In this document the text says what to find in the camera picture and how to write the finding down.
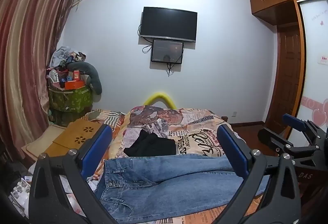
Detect pile of clothes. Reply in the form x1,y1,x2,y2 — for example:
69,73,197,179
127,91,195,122
49,46,88,69

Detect green storage box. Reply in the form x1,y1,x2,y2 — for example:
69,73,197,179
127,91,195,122
48,84,93,127

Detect striped pink curtain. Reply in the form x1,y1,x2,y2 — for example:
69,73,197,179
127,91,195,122
0,0,80,165

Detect brown wooden door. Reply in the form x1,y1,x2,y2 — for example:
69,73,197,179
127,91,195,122
265,24,305,126

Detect flat orange box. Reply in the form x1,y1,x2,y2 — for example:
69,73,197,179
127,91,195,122
64,80,85,91

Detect blue denim pants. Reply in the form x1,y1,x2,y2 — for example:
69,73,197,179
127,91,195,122
95,154,269,222

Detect black garment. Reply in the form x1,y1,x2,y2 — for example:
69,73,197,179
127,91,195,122
124,130,177,157

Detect wooden lap desk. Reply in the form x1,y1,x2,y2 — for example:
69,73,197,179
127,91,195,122
52,121,106,151

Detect yellow foam tube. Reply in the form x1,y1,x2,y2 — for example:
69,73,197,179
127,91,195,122
143,92,177,110

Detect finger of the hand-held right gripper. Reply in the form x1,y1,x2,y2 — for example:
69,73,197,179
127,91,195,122
257,128,321,163
282,114,328,147

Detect scattered papers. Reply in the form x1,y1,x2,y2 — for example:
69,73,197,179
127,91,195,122
9,175,35,215

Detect black wall television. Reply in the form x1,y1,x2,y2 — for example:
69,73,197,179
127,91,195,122
139,7,198,43

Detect beige cushion mat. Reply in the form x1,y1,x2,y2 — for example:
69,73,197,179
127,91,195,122
21,134,71,161

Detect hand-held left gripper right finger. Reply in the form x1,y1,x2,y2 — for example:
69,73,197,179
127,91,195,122
215,124,301,224

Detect printed blanket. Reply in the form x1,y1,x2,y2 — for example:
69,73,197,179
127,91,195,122
84,105,272,224

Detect small black wall monitor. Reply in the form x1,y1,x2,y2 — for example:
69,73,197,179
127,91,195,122
151,39,184,65

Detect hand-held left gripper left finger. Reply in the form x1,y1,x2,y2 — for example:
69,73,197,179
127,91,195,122
28,124,121,224

